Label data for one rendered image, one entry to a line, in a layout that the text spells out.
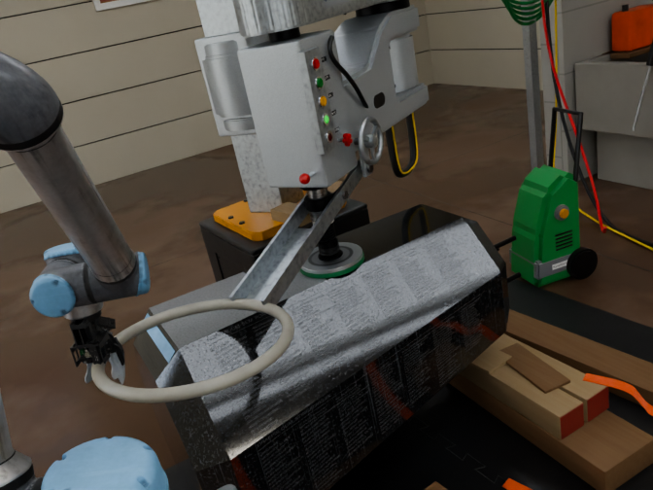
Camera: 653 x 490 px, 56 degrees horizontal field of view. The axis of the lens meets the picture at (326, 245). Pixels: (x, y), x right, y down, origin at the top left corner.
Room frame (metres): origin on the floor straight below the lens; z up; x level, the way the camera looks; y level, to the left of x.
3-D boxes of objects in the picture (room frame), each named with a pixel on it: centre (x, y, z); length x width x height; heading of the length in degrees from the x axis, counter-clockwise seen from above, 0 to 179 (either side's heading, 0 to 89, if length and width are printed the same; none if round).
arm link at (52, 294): (1.20, 0.56, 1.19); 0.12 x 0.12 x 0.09; 5
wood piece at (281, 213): (2.47, 0.11, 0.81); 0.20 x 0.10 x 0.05; 36
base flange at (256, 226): (2.71, 0.18, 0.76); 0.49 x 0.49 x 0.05; 28
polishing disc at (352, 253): (1.85, -0.01, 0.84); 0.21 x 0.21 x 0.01
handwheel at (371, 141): (1.88, -0.17, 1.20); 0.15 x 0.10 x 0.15; 145
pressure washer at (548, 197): (2.95, -1.17, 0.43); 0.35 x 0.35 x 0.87; 13
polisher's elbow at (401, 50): (2.39, -0.38, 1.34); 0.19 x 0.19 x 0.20
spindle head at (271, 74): (1.92, -0.05, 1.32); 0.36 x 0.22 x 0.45; 145
